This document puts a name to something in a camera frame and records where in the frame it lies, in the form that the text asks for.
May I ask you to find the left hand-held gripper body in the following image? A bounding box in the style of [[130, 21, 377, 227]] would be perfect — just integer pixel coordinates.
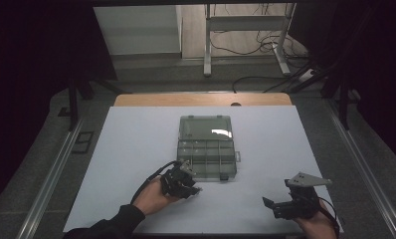
[[160, 158, 198, 199]]

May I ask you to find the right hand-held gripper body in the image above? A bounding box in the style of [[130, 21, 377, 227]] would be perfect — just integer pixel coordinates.
[[272, 171, 333, 221]]

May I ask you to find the clear grey compartment box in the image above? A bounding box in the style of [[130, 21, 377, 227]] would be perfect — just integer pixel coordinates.
[[176, 115, 242, 182]]

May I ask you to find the person's left hand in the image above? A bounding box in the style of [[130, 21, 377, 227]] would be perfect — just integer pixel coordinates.
[[131, 175, 181, 216]]

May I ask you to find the person's right hand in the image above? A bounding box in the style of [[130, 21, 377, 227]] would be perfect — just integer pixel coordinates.
[[294, 202, 336, 239]]

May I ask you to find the white table mat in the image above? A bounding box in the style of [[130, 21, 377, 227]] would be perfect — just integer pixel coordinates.
[[63, 105, 344, 235]]

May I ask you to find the black metal stand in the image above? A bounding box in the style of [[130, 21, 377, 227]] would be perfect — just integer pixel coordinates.
[[285, 4, 379, 131], [66, 74, 132, 132]]

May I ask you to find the white power strip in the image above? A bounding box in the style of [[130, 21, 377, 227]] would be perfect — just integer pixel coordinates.
[[297, 68, 317, 84]]

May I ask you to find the dark curtain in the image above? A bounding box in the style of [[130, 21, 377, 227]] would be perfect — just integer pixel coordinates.
[[0, 0, 118, 213], [290, 0, 396, 170]]

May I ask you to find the white cabinet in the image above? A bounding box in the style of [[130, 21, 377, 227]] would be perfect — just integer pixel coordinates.
[[93, 4, 184, 57]]

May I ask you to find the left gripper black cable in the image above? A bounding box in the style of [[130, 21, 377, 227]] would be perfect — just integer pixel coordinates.
[[129, 160, 182, 205]]

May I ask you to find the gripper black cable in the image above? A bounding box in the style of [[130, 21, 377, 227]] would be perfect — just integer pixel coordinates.
[[129, 160, 182, 205], [318, 196, 340, 238]]

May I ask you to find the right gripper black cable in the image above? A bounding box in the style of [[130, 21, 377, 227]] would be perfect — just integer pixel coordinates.
[[318, 196, 340, 238]]

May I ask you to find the aluminium floor rail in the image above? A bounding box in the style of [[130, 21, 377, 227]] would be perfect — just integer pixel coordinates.
[[324, 99, 396, 239], [16, 119, 85, 239]]

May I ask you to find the long black floor cable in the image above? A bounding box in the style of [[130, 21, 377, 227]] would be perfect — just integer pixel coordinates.
[[231, 59, 314, 95]]

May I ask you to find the white desk frame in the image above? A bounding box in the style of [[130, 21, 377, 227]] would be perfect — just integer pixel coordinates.
[[203, 3, 297, 78]]

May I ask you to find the tangle of black floor cables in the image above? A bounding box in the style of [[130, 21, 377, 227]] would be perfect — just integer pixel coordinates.
[[208, 3, 310, 62]]

